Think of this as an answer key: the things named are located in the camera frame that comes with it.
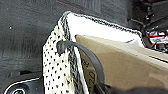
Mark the flat cardboard box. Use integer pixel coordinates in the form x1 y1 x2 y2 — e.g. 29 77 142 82
74 34 168 92

